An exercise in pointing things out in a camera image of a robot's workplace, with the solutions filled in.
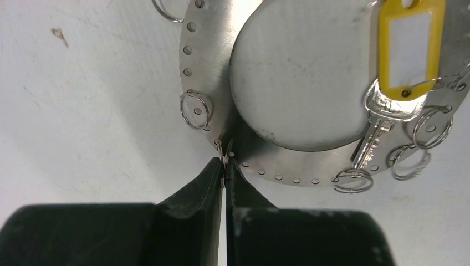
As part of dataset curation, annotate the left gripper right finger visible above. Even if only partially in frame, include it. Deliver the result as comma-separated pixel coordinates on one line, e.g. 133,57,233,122
226,159,395,265

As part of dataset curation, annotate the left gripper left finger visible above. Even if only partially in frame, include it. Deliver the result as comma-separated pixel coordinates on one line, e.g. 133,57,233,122
1,158,223,265

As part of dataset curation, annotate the gripped split ring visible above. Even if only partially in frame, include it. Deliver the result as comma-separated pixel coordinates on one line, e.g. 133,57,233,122
214,137,235,188

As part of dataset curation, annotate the perforated metal ring disc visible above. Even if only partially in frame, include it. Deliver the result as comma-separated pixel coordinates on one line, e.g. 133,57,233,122
180,1,469,193

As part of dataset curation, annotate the silver key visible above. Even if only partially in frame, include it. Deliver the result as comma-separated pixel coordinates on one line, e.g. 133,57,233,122
352,78,427,169

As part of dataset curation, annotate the yellow key tag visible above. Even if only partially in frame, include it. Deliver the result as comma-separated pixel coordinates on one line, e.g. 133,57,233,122
378,0,446,101

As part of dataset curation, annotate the split ring bottom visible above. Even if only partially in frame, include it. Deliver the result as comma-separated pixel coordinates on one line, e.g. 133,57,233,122
331,167,375,194

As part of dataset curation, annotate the split ring left edge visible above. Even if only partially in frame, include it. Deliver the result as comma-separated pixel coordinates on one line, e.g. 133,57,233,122
179,90,214,130

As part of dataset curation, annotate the split ring lower right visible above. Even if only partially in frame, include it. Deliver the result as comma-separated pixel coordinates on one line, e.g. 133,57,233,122
388,143,432,181

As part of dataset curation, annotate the split ring top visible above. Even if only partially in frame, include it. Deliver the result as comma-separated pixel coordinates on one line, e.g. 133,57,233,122
151,0,185,24

